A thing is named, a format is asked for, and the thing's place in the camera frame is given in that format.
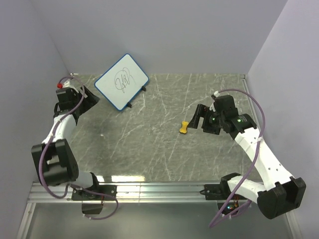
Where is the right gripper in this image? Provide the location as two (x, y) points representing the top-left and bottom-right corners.
(187, 104), (225, 135)

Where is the yellow bone-shaped eraser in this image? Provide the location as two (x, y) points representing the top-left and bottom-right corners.
(179, 121), (189, 134)

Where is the blue framed whiteboard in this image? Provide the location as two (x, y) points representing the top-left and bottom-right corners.
(94, 54), (150, 111)

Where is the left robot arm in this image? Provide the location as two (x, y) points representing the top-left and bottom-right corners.
(31, 83), (101, 200)

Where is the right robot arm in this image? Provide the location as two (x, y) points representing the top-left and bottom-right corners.
(187, 101), (306, 219)

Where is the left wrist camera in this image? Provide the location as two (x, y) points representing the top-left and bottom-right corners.
(56, 80), (81, 111)

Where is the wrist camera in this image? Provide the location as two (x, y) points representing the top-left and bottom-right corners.
(209, 92), (236, 114)
(56, 80), (81, 111)

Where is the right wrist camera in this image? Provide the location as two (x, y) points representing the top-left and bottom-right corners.
(209, 92), (236, 114)

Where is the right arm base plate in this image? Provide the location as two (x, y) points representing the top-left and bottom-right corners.
(199, 184), (231, 201)

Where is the aluminium mounting rail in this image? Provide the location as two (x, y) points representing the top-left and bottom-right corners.
(27, 181), (217, 204)

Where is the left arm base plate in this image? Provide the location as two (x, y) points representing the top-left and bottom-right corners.
(71, 185), (117, 201)

